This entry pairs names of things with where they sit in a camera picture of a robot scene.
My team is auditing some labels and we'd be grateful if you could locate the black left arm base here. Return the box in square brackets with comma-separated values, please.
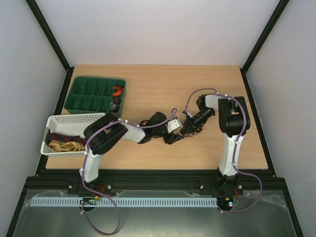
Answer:
[67, 177, 112, 197]

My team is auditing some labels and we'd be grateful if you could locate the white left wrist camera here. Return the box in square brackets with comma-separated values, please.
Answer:
[167, 118, 182, 133]

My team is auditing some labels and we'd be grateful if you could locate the dark blue rolled tie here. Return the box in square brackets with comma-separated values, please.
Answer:
[110, 97, 121, 113]

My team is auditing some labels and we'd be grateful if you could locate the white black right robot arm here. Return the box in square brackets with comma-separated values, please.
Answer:
[197, 94, 250, 194]

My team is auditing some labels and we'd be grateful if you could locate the orange rolled tie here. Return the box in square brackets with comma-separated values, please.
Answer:
[112, 86, 124, 97]

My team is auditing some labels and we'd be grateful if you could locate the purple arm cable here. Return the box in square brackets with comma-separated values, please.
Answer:
[184, 87, 263, 214]
[81, 107, 178, 235]

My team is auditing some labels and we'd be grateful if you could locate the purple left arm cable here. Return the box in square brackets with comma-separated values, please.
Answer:
[81, 107, 178, 235]

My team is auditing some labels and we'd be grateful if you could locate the paisley patterned necktie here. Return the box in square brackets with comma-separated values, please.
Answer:
[172, 126, 202, 141]

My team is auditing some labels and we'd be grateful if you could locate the black aluminium frame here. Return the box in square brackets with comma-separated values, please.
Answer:
[6, 0, 303, 237]

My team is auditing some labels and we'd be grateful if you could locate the green compartment organizer tray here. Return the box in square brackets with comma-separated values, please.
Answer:
[64, 76, 127, 117]

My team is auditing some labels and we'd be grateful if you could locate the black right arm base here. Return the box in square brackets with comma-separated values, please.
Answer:
[199, 172, 242, 196]

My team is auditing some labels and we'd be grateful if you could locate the light blue slotted cable duct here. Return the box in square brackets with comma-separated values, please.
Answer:
[30, 197, 218, 208]

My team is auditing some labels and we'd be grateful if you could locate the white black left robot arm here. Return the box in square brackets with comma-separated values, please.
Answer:
[79, 112, 199, 183]

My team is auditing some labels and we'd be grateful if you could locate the white perforated plastic basket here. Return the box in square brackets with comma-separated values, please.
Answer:
[40, 113, 105, 157]

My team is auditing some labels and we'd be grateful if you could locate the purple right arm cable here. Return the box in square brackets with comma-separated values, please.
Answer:
[184, 87, 263, 214]

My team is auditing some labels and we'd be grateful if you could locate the tan patterned tie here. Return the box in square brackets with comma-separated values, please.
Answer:
[48, 140, 85, 152]

